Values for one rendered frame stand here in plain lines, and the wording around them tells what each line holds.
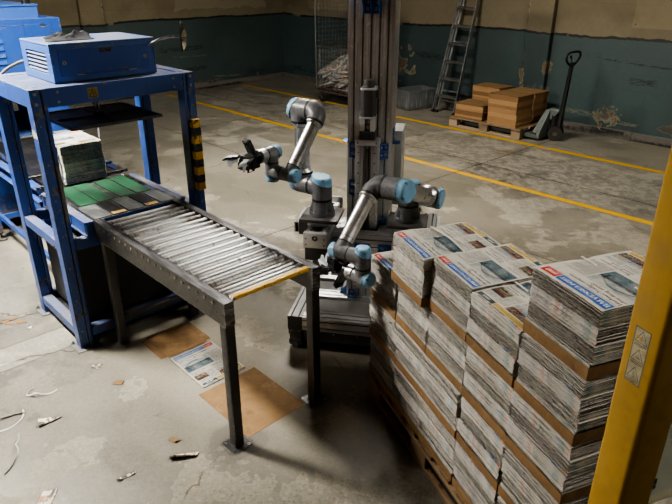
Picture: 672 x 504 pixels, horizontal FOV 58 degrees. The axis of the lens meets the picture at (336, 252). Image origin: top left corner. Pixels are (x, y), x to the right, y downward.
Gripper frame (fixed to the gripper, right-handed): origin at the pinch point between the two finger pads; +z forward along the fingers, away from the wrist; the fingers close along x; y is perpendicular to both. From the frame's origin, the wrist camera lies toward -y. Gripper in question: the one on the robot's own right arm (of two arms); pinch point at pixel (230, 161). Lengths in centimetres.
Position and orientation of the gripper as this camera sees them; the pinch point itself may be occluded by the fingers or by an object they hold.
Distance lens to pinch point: 309.2
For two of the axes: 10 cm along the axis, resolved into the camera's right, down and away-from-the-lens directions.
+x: -8.0, -3.7, 4.8
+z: -6.0, 3.4, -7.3
